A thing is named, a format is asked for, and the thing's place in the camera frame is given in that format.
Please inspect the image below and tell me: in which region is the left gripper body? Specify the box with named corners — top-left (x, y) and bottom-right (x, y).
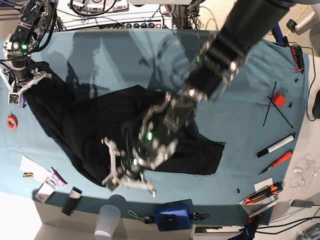
top-left (101, 137), bottom-right (156, 198)

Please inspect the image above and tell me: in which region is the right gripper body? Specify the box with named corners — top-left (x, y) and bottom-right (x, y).
top-left (0, 65), bottom-right (53, 105)

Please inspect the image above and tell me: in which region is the black t-shirt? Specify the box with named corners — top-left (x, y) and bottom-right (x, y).
top-left (24, 74), bottom-right (225, 185)

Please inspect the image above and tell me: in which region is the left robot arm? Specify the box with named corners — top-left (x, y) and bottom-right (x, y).
top-left (101, 0), bottom-right (296, 196)

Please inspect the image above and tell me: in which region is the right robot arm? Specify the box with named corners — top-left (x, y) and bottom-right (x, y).
top-left (0, 0), bottom-right (57, 106)

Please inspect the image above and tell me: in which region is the purple tape roll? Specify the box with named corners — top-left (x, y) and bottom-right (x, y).
top-left (17, 96), bottom-right (26, 108)

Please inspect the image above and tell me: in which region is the orange tape roll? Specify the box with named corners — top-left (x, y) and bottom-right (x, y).
top-left (6, 112), bottom-right (18, 130)

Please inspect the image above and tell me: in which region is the translucent plastic cup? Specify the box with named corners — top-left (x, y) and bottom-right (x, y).
top-left (94, 205), bottom-right (121, 240)

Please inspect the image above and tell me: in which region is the small black remote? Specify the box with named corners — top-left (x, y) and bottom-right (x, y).
top-left (61, 187), bottom-right (82, 216)

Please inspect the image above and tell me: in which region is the pink packaged item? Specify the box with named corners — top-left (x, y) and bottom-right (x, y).
top-left (51, 167), bottom-right (68, 187)

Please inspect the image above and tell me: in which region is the white card package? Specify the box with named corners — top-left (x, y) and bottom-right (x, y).
top-left (35, 177), bottom-right (58, 203)

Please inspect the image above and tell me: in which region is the white paper sheet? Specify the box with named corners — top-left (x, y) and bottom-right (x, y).
top-left (20, 155), bottom-right (52, 183)

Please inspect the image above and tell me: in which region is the blue box with knob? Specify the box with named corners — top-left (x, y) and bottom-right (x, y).
top-left (153, 204), bottom-right (192, 232)

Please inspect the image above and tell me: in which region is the small brass battery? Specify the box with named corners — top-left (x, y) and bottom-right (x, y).
top-left (23, 172), bottom-right (34, 178)

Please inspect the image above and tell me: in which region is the orange utility knife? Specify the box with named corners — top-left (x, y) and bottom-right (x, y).
top-left (242, 182), bottom-right (283, 205)

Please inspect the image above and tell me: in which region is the teal table cloth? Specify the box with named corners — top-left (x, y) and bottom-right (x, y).
top-left (0, 29), bottom-right (308, 225)

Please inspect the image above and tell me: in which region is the black and white marker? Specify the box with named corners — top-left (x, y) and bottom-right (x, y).
top-left (256, 132), bottom-right (296, 158)

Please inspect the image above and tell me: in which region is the red cube block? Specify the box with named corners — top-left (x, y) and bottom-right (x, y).
top-left (271, 92), bottom-right (286, 108)

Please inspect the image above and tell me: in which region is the long black stick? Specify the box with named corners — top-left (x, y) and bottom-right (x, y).
top-left (262, 81), bottom-right (277, 128)

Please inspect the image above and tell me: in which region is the orange black clamp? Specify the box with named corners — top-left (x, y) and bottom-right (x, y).
top-left (290, 43), bottom-right (305, 72)

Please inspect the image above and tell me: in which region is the orange handled screwdriver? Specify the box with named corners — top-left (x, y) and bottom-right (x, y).
top-left (259, 149), bottom-right (293, 175)

